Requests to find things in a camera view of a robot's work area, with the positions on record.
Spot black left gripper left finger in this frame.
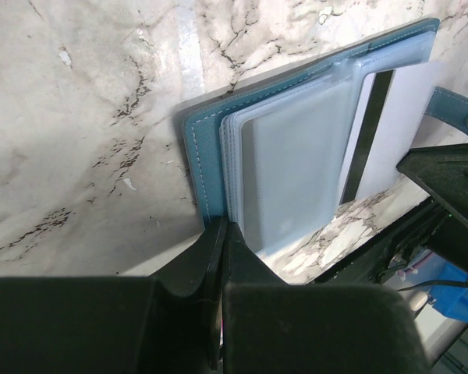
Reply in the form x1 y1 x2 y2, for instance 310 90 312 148
0 218 226 373

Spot blue card holder wallet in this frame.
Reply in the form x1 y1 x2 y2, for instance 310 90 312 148
182 18 468 254

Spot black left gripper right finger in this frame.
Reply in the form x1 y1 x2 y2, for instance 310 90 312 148
222 223 431 373

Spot blue plastic clip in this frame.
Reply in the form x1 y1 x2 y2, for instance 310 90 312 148
429 285 468 323

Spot white striped credit card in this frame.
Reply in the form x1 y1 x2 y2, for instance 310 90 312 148
339 61 444 204

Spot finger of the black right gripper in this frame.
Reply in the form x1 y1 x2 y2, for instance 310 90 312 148
397 143 468 273

